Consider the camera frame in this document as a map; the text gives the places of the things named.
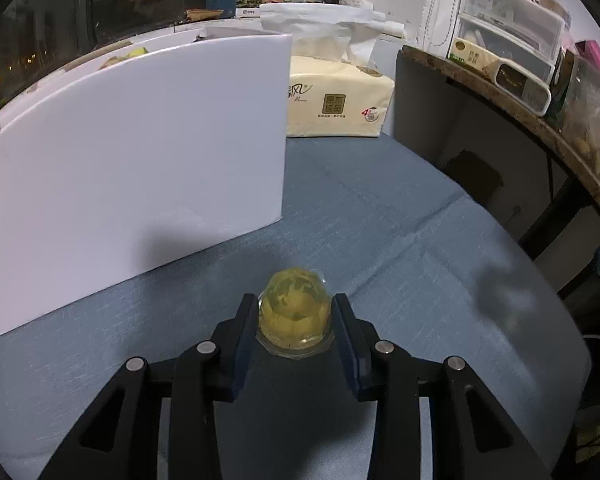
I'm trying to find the dark window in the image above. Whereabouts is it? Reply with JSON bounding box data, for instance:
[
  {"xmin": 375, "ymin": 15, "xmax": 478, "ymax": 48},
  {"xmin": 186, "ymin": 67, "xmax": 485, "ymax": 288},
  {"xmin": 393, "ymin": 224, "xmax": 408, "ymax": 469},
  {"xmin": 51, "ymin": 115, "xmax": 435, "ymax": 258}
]
[{"xmin": 0, "ymin": 0, "xmax": 216, "ymax": 106}]

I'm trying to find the small cream tissue pack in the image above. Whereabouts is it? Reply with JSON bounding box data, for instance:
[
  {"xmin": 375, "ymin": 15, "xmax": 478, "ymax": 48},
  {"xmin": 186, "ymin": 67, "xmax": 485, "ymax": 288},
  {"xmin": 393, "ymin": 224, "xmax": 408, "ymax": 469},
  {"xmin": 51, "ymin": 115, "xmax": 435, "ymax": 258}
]
[{"xmin": 447, "ymin": 36, "xmax": 502, "ymax": 79}]

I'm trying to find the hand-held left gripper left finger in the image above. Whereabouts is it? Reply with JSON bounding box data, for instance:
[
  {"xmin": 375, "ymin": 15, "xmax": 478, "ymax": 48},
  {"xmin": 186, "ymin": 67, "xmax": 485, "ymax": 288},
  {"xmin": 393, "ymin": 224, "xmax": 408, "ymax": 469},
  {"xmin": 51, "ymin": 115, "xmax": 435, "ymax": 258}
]
[{"xmin": 37, "ymin": 292, "xmax": 259, "ymax": 480}]

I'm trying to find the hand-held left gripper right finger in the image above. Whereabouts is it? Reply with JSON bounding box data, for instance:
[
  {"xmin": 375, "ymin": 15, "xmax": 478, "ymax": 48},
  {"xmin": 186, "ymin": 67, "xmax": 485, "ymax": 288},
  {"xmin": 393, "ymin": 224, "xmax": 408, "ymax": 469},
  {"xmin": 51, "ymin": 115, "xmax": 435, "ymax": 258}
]
[{"xmin": 334, "ymin": 291, "xmax": 551, "ymax": 480}]

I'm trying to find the white box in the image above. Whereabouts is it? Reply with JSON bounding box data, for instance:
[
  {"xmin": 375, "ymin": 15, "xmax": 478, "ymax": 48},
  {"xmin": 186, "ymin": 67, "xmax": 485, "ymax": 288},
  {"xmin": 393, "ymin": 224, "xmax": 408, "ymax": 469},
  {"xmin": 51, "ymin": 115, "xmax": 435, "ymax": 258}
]
[{"xmin": 0, "ymin": 27, "xmax": 294, "ymax": 337}]

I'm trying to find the wooden desk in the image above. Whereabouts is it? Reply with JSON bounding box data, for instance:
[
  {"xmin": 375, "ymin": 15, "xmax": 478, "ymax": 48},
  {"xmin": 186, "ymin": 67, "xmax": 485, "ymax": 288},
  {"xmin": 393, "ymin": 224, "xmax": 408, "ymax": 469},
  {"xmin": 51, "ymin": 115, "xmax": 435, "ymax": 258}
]
[{"xmin": 401, "ymin": 44, "xmax": 600, "ymax": 238}]

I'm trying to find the yellow snack packet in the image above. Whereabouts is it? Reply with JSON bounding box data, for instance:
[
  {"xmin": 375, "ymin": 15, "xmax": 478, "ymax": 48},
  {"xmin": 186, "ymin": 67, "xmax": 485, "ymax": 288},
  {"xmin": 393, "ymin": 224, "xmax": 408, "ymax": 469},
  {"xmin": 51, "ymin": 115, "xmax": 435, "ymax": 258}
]
[{"xmin": 99, "ymin": 47, "xmax": 150, "ymax": 70}]

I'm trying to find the clear snack jar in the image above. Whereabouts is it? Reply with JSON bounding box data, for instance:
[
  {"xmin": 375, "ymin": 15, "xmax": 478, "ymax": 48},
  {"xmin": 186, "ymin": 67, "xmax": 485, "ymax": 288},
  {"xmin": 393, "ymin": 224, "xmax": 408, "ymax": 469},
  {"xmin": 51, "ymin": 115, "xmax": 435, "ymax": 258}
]
[{"xmin": 545, "ymin": 50, "xmax": 600, "ymax": 176}]

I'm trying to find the black stool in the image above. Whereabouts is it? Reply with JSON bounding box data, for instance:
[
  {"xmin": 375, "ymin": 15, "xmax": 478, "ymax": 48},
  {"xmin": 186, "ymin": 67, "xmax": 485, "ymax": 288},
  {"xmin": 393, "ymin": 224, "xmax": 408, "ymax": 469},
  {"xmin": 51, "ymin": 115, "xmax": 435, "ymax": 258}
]
[{"xmin": 444, "ymin": 149, "xmax": 502, "ymax": 207}]

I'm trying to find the clear plastic drawer unit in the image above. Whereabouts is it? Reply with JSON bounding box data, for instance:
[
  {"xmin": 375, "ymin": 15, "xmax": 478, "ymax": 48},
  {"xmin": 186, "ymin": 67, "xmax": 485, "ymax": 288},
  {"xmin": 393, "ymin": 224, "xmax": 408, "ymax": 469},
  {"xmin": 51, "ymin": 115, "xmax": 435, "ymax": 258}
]
[{"xmin": 449, "ymin": 0, "xmax": 567, "ymax": 117}]

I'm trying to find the pink box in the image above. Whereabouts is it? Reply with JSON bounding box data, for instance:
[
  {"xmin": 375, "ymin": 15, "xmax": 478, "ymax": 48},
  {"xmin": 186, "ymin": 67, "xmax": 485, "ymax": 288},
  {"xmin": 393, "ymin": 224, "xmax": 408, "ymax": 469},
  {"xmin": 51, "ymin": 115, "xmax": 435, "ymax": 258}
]
[{"xmin": 574, "ymin": 39, "xmax": 600, "ymax": 69}]

